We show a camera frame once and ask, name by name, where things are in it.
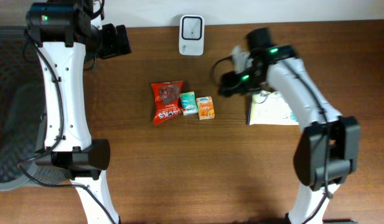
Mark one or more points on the teal tissue pack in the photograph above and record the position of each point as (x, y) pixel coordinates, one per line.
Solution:
(189, 105)

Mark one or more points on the orange tissue pack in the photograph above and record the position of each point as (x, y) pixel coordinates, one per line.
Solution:
(205, 106)

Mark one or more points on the red snack bag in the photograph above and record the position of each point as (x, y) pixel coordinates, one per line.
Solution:
(166, 97)

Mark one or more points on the yellow snack bag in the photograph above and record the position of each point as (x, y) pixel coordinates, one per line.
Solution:
(270, 108)

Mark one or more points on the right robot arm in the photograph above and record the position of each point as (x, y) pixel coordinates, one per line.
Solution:
(327, 152)

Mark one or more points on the white barcode scanner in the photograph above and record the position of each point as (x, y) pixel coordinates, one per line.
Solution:
(191, 35)

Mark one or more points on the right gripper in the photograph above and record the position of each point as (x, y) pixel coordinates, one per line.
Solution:
(241, 82)

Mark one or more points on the grey plastic mesh basket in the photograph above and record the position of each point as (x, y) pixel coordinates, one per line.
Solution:
(22, 106)

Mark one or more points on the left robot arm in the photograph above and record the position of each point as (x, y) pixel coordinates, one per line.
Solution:
(66, 35)

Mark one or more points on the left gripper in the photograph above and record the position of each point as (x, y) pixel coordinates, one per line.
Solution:
(115, 47)

